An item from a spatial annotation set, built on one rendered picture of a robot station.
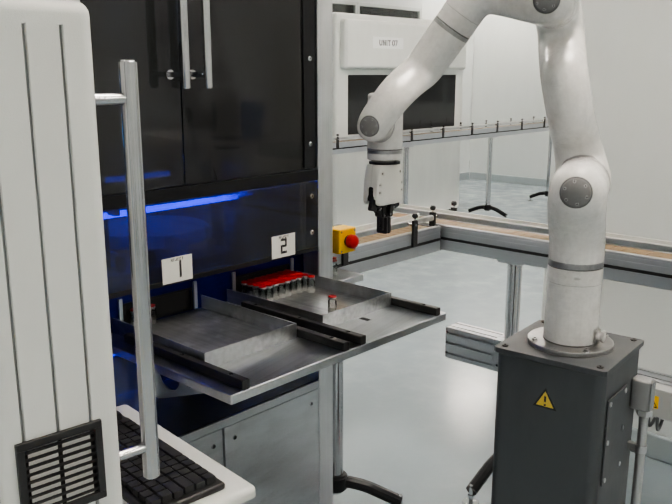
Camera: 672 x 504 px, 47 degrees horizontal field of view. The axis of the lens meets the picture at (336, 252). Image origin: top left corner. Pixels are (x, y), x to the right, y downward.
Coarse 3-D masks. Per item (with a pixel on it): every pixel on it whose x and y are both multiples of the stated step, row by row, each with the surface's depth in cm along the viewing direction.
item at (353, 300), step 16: (304, 272) 219; (320, 288) 215; (336, 288) 212; (352, 288) 208; (368, 288) 204; (240, 304) 200; (272, 304) 192; (288, 304) 200; (304, 304) 200; (320, 304) 200; (352, 304) 200; (368, 304) 193; (384, 304) 198; (320, 320) 181; (336, 320) 184
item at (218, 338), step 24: (192, 312) 194; (216, 312) 194; (240, 312) 187; (168, 336) 176; (192, 336) 176; (216, 336) 176; (240, 336) 176; (264, 336) 168; (288, 336) 174; (216, 360) 159
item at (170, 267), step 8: (184, 256) 181; (168, 264) 178; (176, 264) 180; (184, 264) 181; (168, 272) 178; (176, 272) 180; (184, 272) 182; (192, 272) 184; (168, 280) 179; (176, 280) 180
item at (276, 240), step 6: (288, 234) 205; (294, 234) 207; (276, 240) 202; (288, 240) 206; (294, 240) 207; (276, 246) 203; (288, 246) 206; (294, 246) 208; (276, 252) 203; (288, 252) 206; (294, 252) 208; (276, 258) 203
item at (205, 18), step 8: (208, 0) 168; (208, 8) 168; (208, 16) 169; (208, 24) 169; (208, 32) 169; (208, 40) 170; (208, 48) 170; (208, 56) 170; (208, 64) 171; (192, 72) 175; (200, 72) 173; (208, 72) 171; (208, 80) 171; (208, 88) 172
